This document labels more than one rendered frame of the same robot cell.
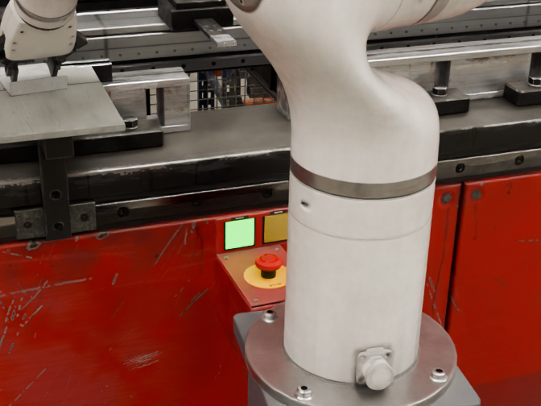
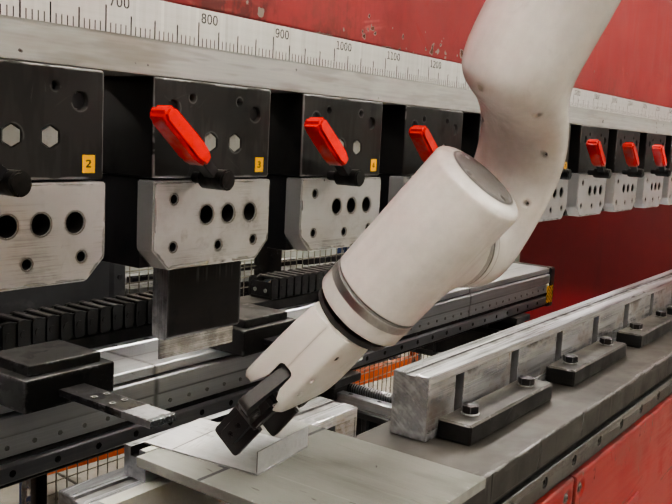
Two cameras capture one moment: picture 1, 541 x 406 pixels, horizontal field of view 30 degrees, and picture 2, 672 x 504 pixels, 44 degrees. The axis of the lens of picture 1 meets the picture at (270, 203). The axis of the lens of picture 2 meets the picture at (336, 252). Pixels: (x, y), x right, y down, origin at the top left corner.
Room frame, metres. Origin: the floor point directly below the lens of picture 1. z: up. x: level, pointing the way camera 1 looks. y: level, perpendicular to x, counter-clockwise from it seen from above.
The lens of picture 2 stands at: (0.79, 0.73, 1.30)
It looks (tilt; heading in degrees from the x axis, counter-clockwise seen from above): 8 degrees down; 326
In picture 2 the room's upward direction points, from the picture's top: 3 degrees clockwise
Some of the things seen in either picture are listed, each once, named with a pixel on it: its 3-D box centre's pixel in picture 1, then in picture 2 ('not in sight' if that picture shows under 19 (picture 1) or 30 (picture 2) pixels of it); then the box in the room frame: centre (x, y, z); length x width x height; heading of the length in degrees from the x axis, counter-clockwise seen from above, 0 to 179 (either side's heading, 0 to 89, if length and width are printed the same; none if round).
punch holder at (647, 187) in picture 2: not in sight; (636, 169); (2.00, -0.91, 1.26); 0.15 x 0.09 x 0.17; 110
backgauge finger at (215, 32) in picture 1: (206, 18); (282, 335); (1.80, 0.13, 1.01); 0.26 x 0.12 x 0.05; 20
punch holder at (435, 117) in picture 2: not in sight; (406, 170); (1.66, 0.03, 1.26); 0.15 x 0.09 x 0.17; 110
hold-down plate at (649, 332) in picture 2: not in sight; (648, 329); (1.96, -0.96, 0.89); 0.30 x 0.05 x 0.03; 110
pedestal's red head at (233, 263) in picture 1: (295, 284); not in sight; (1.30, -0.04, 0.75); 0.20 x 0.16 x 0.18; 112
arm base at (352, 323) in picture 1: (356, 266); not in sight; (0.76, -0.08, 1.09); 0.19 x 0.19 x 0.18
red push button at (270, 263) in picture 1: (268, 268); not in sight; (1.27, 0.00, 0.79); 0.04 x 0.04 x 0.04
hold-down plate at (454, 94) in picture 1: (388, 107); (499, 408); (1.69, -0.21, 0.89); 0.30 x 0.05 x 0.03; 110
